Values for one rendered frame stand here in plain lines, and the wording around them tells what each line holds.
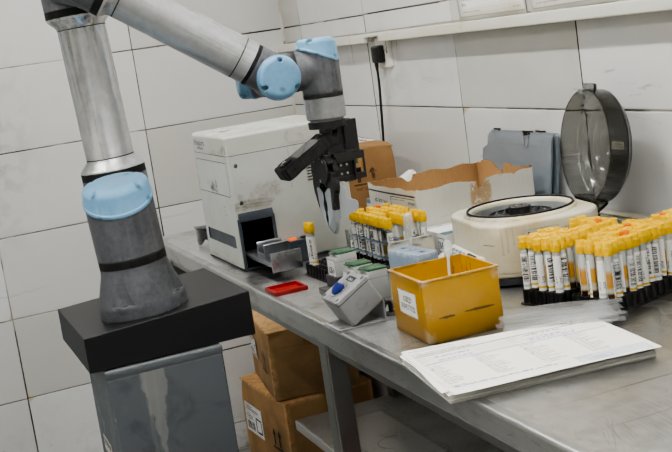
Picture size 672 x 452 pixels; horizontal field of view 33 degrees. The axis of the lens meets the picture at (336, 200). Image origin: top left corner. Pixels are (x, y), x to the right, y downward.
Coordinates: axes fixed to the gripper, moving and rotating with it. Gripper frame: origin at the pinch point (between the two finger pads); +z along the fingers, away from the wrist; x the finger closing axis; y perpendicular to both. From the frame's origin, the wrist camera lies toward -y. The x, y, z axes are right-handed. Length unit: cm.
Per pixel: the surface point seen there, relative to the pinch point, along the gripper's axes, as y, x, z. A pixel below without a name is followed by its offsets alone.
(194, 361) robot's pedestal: -33.8, -13.6, 15.0
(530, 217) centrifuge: 26.9, -26.3, 0.9
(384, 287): 2.0, -15.4, 9.8
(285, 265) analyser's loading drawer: -2.1, 21.4, 9.7
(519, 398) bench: -10, -75, 13
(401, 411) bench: 52, 89, 73
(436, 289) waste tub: -3.6, -45.2, 4.5
